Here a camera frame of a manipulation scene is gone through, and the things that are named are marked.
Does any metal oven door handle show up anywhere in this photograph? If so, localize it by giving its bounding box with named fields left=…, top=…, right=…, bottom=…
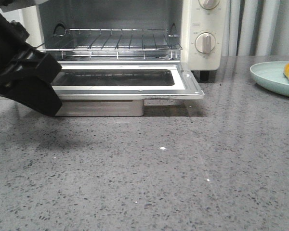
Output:
left=56, top=100, right=144, bottom=117

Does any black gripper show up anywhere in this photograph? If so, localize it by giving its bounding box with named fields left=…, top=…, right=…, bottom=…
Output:
left=0, top=4, right=62, bottom=116

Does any cream toaster oven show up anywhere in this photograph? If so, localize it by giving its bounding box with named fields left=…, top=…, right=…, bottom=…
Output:
left=0, top=0, right=231, bottom=81

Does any upper oven temperature knob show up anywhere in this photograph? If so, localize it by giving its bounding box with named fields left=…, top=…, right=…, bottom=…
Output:
left=199, top=0, right=220, bottom=10

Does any grey curtain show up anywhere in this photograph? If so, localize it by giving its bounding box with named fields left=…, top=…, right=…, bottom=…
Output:
left=222, top=0, right=289, bottom=56

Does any metal wire oven rack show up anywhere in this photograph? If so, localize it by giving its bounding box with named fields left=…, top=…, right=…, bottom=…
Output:
left=37, top=28, right=183, bottom=61

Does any lower oven timer knob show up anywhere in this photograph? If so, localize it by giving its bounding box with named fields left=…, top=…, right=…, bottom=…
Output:
left=195, top=33, right=215, bottom=54

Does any light green plate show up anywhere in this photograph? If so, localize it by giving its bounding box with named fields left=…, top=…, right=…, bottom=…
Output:
left=250, top=61, right=289, bottom=97

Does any oven glass door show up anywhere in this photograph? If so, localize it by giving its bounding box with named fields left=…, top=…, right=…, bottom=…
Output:
left=52, top=61, right=204, bottom=101

